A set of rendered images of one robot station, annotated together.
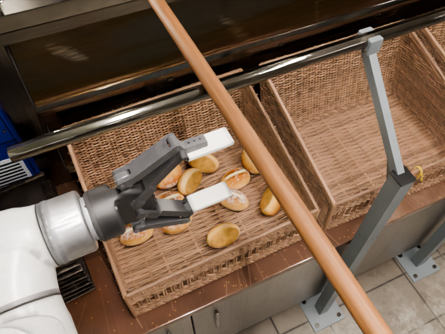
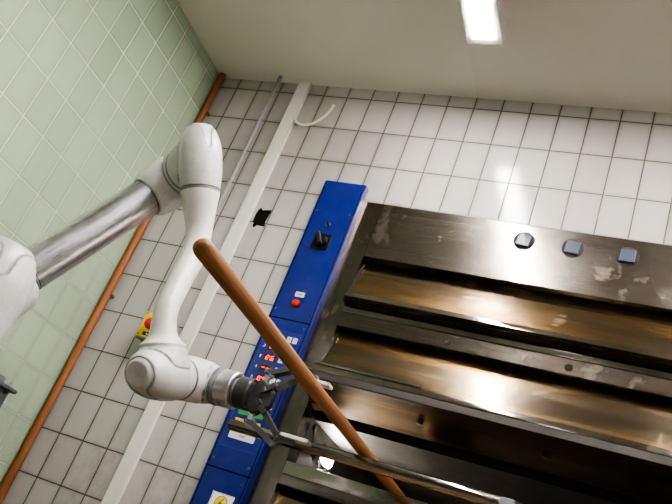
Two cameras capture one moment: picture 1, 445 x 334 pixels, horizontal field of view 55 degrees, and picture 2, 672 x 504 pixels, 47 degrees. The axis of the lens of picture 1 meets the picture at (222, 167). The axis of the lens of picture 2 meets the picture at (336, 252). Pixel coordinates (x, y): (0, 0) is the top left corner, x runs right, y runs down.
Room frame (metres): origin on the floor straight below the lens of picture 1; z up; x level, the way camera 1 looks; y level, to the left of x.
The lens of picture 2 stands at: (-0.78, -1.28, 0.79)
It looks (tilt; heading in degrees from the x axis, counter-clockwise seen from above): 25 degrees up; 51
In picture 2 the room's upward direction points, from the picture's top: 22 degrees clockwise
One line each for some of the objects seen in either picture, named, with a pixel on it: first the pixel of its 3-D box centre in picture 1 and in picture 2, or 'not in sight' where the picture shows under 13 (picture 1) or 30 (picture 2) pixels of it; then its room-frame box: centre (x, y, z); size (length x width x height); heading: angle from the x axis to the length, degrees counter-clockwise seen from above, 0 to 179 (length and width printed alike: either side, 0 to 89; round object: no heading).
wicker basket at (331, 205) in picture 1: (366, 118); not in sight; (0.90, -0.46, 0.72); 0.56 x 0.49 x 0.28; 114
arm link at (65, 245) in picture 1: (71, 225); (228, 388); (0.27, 0.21, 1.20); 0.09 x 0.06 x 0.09; 26
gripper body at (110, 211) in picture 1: (122, 205); (255, 396); (0.30, 0.14, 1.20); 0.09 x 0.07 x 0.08; 116
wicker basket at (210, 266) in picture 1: (191, 183); not in sight; (0.65, 0.09, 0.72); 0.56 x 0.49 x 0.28; 116
